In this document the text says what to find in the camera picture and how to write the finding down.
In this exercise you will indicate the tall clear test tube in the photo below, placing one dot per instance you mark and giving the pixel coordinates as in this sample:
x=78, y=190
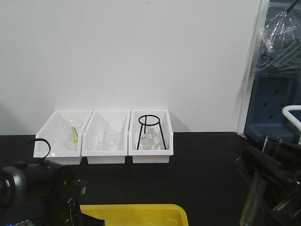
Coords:
x=256, y=188

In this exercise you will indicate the white right storage bin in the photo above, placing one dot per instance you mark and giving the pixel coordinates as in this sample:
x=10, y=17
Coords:
x=150, y=156

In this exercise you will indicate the black wire tripod stand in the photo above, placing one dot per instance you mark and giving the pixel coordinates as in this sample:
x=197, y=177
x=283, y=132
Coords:
x=148, y=121

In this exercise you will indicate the white left storage bin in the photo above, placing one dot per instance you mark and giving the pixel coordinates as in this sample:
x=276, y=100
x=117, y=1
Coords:
x=52, y=131

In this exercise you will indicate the yellow plastic tray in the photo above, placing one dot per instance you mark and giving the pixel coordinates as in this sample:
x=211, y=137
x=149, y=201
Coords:
x=138, y=214

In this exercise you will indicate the yellow green dropper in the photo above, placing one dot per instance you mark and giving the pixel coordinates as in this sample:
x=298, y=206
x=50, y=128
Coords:
x=74, y=134

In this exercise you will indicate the clear glassware in left bin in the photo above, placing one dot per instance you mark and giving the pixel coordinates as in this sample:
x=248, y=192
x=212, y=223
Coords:
x=67, y=133

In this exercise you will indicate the white lab faucet green knob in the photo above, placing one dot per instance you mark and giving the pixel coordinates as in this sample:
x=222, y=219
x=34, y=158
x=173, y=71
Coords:
x=286, y=111

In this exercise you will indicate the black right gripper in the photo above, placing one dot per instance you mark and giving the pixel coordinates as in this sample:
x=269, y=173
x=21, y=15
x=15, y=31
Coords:
x=278, y=195

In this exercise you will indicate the clear flask in right bin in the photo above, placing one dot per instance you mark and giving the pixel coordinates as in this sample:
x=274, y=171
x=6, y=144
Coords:
x=150, y=140

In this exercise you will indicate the white middle storage bin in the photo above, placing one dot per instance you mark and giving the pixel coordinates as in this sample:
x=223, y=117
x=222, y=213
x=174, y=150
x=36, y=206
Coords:
x=99, y=121

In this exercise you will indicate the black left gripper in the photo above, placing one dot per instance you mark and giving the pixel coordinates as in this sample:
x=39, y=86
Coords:
x=68, y=211

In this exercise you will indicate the blue pegboard drying rack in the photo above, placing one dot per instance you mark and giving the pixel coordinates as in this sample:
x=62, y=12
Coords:
x=268, y=97

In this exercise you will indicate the clear plastic bag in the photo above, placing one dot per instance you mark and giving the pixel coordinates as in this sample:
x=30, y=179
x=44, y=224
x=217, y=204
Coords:
x=280, y=51

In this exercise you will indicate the white storage bin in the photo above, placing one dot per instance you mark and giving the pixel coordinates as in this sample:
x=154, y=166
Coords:
x=99, y=121
x=52, y=131
x=150, y=156

